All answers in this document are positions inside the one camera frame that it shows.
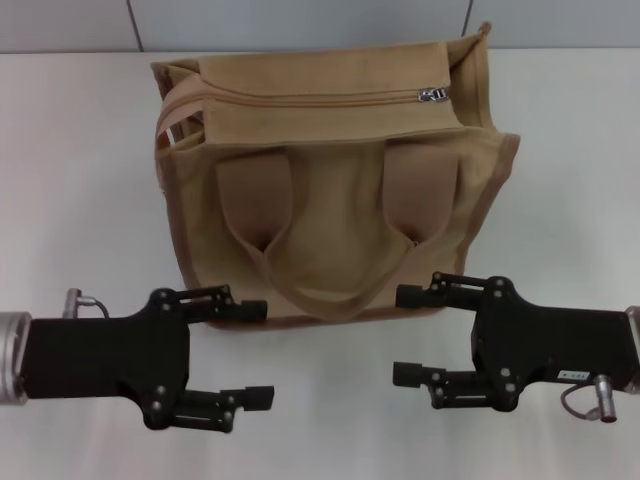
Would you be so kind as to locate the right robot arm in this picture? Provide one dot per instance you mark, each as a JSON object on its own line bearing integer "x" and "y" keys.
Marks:
{"x": 634, "y": 350}

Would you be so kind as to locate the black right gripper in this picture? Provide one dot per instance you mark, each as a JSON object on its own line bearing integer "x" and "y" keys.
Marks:
{"x": 550, "y": 345}

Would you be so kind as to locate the khaki canvas food bag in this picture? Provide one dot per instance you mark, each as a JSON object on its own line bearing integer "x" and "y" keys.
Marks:
{"x": 330, "y": 210}

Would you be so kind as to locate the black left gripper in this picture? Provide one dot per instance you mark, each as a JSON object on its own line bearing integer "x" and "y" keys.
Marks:
{"x": 100, "y": 357}

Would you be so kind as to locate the silver zipper pull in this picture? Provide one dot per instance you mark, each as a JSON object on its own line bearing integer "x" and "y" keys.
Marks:
{"x": 432, "y": 95}

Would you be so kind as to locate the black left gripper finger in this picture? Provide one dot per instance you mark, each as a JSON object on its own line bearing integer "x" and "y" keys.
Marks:
{"x": 260, "y": 397}

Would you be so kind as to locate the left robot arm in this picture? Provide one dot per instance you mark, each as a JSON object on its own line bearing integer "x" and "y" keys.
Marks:
{"x": 11, "y": 355}

